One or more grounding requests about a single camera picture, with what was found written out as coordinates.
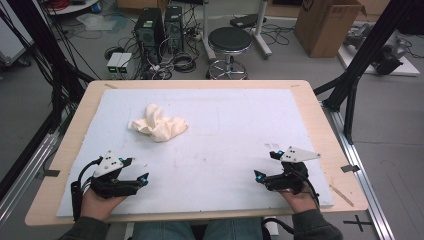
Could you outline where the black cable coil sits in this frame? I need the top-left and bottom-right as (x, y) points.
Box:
(172, 53), (198, 74)

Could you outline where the grey device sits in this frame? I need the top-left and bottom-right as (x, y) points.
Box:
(343, 23), (373, 49)

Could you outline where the white power supply box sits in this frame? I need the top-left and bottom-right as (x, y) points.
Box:
(106, 52), (124, 75)
(116, 53), (133, 75)

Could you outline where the white round table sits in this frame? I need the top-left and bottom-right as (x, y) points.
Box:
(46, 0), (101, 16)

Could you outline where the right hand-held gripper cable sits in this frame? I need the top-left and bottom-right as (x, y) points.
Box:
(289, 169), (321, 211)

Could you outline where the white floor board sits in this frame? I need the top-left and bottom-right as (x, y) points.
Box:
(337, 43), (421, 77)

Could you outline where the left hand-held gripper cable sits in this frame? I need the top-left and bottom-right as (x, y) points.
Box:
(70, 156), (103, 221)

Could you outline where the clear plastic sheet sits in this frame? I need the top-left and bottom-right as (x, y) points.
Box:
(76, 13), (129, 33)

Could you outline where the black flat pad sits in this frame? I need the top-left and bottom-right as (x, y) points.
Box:
(229, 13), (268, 29)

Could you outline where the person's left leg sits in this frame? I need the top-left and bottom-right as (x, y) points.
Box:
(131, 221), (193, 240)

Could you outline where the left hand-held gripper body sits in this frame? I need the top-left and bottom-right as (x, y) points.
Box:
(89, 150), (141, 200)

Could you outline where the person's right leg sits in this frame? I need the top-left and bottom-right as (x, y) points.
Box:
(203, 218), (264, 240)

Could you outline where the slim black computer tower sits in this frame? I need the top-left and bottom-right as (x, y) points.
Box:
(164, 5), (185, 54)

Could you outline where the person's leg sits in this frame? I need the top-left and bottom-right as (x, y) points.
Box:
(131, 221), (193, 240)
(203, 218), (264, 240)

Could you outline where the person's left hand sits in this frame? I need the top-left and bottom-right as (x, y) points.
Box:
(80, 189), (128, 223)

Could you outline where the person's right hand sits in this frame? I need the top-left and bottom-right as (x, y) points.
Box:
(279, 185), (318, 214)

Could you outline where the brown cardboard box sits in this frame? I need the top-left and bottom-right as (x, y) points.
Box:
(293, 0), (368, 59)

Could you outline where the black cable under table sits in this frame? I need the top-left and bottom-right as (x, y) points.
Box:
(261, 218), (296, 240)

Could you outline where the large black computer tower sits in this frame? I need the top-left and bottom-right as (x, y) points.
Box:
(134, 8), (166, 66)

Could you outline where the thin wooden stick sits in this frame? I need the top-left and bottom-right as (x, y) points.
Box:
(329, 184), (355, 208)

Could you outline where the aluminium rail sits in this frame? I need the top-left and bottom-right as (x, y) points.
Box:
(0, 133), (61, 228)
(321, 101), (396, 240)

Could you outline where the white foam mat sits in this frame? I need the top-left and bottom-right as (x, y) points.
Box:
(55, 88), (335, 218)

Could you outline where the black metal frame stand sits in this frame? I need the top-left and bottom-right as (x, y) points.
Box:
(313, 0), (424, 145)
(0, 0), (96, 134)

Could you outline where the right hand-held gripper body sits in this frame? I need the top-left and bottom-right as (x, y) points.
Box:
(264, 145), (322, 195)

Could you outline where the hand-held gripper cable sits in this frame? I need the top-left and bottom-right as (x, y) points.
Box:
(289, 169), (321, 211)
(70, 156), (103, 221)

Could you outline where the white desk leg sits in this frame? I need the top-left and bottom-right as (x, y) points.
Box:
(254, 0), (273, 59)
(201, 0), (218, 63)

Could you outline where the black device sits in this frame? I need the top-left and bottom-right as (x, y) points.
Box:
(371, 46), (404, 76)

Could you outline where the cream patterned cloth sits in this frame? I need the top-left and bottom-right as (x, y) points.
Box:
(128, 103), (189, 143)

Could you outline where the black round stool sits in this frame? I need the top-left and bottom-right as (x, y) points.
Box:
(205, 26), (253, 81)

